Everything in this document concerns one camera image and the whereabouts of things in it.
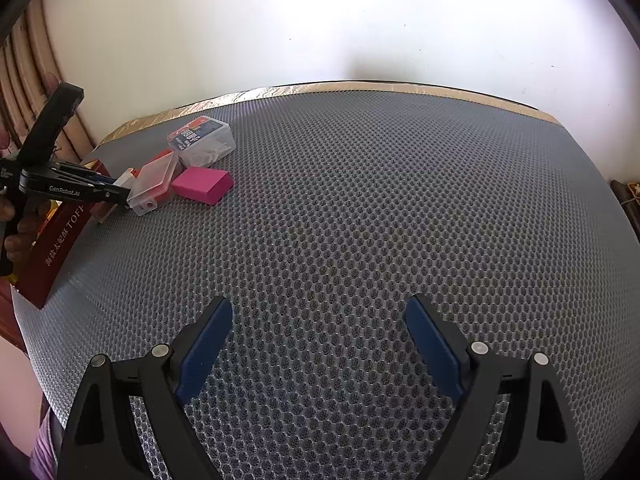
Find clear plastic box blue-red label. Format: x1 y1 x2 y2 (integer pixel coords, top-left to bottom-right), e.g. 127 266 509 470
166 116 237 168

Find red tin box gold inside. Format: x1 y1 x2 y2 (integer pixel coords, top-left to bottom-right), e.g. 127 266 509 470
10 157 113 310

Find dark wooden furniture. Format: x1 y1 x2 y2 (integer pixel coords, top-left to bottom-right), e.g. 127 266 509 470
609 177 640 236

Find pink rectangular box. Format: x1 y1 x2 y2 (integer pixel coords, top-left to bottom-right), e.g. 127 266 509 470
171 167 234 206

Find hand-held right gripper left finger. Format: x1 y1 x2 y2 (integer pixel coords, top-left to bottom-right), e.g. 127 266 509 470
59 296 234 480

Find grey mesh mat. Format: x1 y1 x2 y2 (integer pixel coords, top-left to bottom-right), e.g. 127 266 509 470
15 91 633 480

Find beige leaf-print curtain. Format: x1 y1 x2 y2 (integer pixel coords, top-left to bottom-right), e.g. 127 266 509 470
0 0 96 161

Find clear plastic box red contents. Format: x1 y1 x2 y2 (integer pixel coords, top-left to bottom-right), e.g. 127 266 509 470
126 154 179 217

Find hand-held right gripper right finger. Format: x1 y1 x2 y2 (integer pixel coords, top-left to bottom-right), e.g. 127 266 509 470
404 294 586 480

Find person's left hand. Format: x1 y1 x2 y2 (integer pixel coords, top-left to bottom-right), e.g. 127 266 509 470
0 195 41 262

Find person's pink garment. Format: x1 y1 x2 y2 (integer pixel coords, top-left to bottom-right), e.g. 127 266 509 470
27 407 66 480

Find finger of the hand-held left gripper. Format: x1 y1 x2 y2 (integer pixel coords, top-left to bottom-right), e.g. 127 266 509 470
92 185 132 208
54 161 117 184

